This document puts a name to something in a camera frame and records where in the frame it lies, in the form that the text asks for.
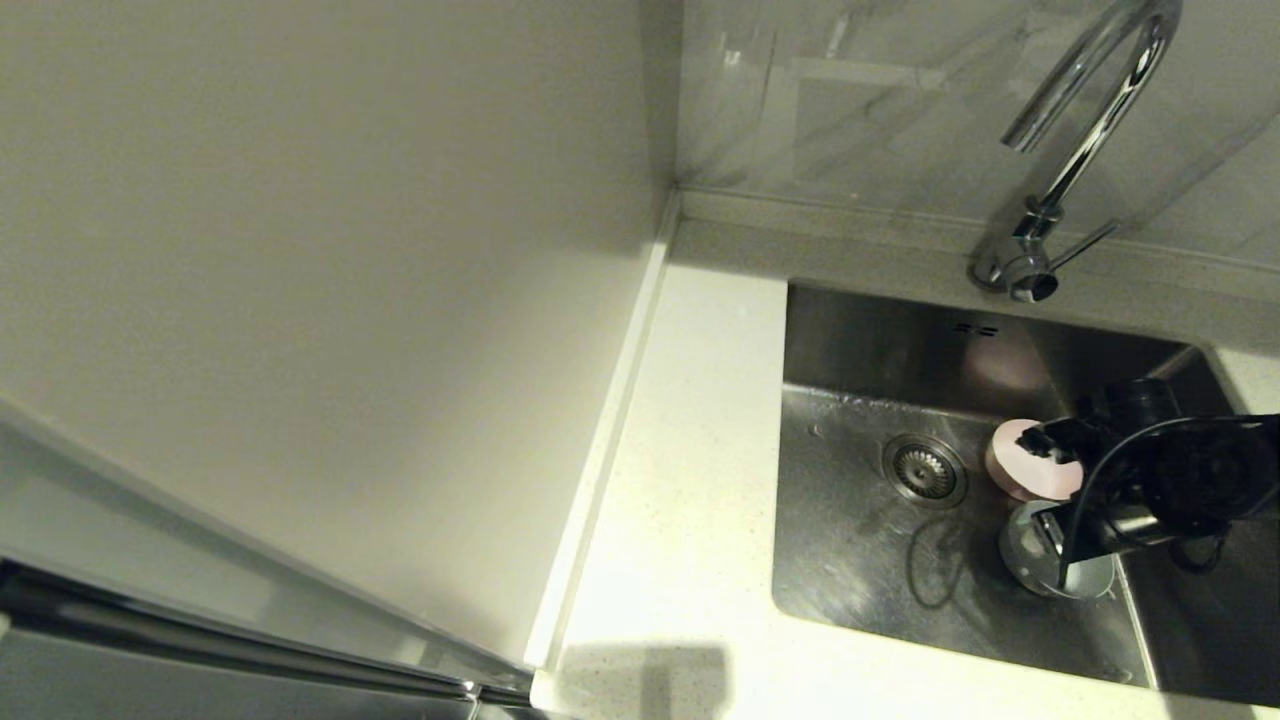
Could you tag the pale blue round bowl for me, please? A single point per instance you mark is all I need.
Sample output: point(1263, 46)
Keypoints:
point(1020, 555)

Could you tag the tall silver door refrigerator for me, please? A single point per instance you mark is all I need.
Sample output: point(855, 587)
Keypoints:
point(300, 250)

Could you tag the stainless steel sink basin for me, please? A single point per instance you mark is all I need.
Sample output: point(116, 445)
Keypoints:
point(870, 570)

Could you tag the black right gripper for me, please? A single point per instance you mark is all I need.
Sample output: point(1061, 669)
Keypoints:
point(1115, 470)

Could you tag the pink round bowl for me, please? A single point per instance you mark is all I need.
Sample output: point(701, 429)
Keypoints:
point(1010, 472)

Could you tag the chrome gooseneck faucet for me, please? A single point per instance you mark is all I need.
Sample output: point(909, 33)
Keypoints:
point(1080, 155)

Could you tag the round metal drain strainer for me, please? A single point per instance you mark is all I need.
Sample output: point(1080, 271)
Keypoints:
point(924, 471)

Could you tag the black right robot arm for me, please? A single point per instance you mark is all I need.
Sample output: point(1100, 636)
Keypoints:
point(1210, 475)

